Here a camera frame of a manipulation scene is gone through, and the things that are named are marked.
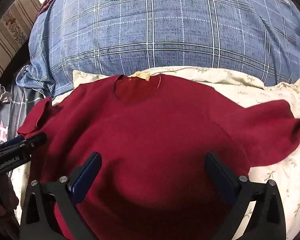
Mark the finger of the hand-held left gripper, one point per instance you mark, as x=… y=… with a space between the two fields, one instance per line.
x=13 y=141
x=36 y=140

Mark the dark red sweater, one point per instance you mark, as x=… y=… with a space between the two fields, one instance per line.
x=150 y=135

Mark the cream leaf-print pillow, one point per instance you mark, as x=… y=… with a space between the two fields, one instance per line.
x=277 y=175

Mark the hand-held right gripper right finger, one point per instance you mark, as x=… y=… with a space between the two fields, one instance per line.
x=221 y=177

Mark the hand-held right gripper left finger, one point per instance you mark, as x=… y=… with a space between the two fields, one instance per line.
x=86 y=177

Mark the grey printed bedsheet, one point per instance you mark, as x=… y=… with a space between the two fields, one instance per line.
x=7 y=120

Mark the blue plaid quilt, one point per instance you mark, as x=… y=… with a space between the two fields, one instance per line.
x=165 y=25

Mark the person's left hand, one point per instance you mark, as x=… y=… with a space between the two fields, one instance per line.
x=2 y=195

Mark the beige striped floral cushion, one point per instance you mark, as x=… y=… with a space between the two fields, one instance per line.
x=10 y=32

